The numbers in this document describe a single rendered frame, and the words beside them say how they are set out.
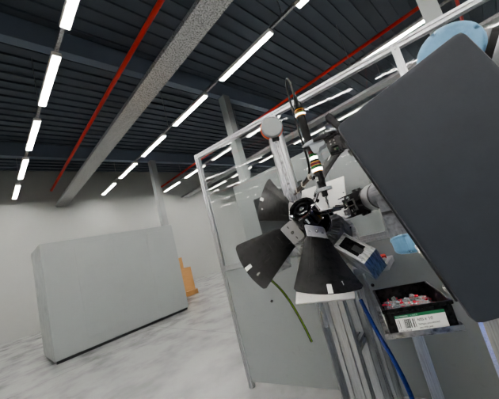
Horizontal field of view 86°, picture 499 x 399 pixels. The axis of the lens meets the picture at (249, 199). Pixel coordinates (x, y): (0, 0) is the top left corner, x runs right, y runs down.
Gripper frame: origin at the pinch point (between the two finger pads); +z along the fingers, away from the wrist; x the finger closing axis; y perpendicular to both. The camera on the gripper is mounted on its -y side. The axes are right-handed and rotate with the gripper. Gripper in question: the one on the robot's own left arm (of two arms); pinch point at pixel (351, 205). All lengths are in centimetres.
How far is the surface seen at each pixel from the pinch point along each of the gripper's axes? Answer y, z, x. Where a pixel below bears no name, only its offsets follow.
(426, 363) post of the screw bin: 2, -8, 52
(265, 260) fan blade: 34.9, 20.8, 8.8
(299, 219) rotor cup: 17.1, 10.5, -1.9
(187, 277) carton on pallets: 245, 801, 34
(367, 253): 0.6, 2.3, 18.4
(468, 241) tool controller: 27, -76, 5
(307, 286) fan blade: 26.4, -3.1, 19.7
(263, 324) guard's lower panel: 48, 128, 63
